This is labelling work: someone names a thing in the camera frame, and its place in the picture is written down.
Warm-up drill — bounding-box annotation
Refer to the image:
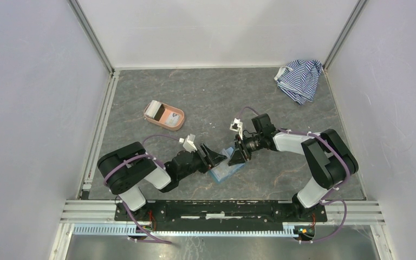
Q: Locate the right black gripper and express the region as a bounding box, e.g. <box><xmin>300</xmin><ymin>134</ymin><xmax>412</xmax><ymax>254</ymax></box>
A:
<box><xmin>228</xmin><ymin>133</ymin><xmax>263</xmax><ymax>166</ymax></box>

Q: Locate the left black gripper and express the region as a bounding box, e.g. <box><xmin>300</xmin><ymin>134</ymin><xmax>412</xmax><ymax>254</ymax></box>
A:
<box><xmin>178</xmin><ymin>142</ymin><xmax>227</xmax><ymax>180</ymax></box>

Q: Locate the teal card holder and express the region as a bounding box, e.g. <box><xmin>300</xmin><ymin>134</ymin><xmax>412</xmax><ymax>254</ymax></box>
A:
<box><xmin>209</xmin><ymin>147</ymin><xmax>245</xmax><ymax>183</ymax></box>

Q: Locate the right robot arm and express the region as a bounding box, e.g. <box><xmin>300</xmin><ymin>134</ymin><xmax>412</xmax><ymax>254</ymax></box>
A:
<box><xmin>228</xmin><ymin>114</ymin><xmax>359</xmax><ymax>221</ymax></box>

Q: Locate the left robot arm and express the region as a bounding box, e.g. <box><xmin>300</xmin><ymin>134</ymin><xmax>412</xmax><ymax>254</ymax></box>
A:
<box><xmin>97</xmin><ymin>142</ymin><xmax>227</xmax><ymax>221</ymax></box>

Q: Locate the white VIP card in tray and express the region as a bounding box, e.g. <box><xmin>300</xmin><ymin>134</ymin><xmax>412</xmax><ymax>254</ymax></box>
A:
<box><xmin>165</xmin><ymin>112</ymin><xmax>181</xmax><ymax>127</ymax></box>

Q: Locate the stack of credit cards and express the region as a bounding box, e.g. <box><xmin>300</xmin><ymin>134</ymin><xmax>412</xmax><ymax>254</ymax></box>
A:
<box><xmin>144</xmin><ymin>100</ymin><xmax>165</xmax><ymax>120</ymax></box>

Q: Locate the pink oval tray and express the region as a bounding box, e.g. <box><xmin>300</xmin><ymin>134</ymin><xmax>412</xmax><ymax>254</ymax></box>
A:
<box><xmin>144</xmin><ymin>100</ymin><xmax>185</xmax><ymax>131</ymax></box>

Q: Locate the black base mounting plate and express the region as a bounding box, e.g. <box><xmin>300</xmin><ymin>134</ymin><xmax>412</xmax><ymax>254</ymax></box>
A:
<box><xmin>133</xmin><ymin>200</ymin><xmax>328</xmax><ymax>231</ymax></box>

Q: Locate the blue striped cloth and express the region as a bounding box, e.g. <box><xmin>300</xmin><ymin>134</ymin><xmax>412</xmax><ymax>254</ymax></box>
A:
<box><xmin>274</xmin><ymin>60</ymin><xmax>323</xmax><ymax>105</ymax></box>

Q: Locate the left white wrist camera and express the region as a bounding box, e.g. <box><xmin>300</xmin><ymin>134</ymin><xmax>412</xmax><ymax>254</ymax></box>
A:
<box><xmin>178</xmin><ymin>134</ymin><xmax>197</xmax><ymax>153</ymax></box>

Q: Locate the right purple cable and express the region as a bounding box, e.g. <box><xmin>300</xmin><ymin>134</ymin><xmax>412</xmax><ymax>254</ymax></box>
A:
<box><xmin>236</xmin><ymin>106</ymin><xmax>352</xmax><ymax>244</ymax></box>

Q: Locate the purple cable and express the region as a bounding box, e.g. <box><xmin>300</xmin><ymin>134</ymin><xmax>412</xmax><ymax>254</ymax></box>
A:
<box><xmin>236</xmin><ymin>106</ymin><xmax>352</xmax><ymax>244</ymax></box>
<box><xmin>103</xmin><ymin>134</ymin><xmax>184</xmax><ymax>245</ymax></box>

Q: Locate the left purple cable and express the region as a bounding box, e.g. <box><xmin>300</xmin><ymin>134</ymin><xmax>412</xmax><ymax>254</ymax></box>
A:
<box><xmin>103</xmin><ymin>134</ymin><xmax>184</xmax><ymax>245</ymax></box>

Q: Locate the aluminium frame rail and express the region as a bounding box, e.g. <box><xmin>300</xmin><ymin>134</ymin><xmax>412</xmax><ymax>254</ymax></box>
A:
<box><xmin>50</xmin><ymin>199</ymin><xmax>394</xmax><ymax>259</ymax></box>

